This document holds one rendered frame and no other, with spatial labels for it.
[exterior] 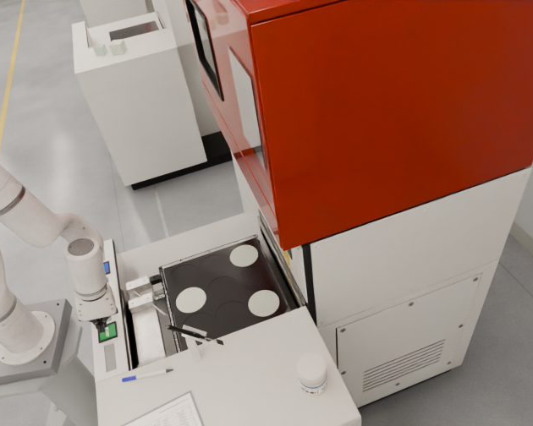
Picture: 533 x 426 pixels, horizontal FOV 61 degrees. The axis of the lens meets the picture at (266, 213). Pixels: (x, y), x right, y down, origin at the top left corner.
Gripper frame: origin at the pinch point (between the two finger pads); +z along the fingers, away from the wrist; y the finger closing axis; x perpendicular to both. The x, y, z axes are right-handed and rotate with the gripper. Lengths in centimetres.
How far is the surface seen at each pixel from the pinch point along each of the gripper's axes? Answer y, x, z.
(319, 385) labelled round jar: -49, 41, -12
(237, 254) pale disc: -46.5, -18.2, 1.1
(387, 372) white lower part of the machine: -102, 15, 51
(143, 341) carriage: -10.8, 1.6, 10.8
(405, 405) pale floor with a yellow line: -117, 19, 78
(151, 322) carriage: -14.3, -4.4, 10.0
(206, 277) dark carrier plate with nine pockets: -34.1, -13.0, 3.8
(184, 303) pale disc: -25.3, -5.4, 5.6
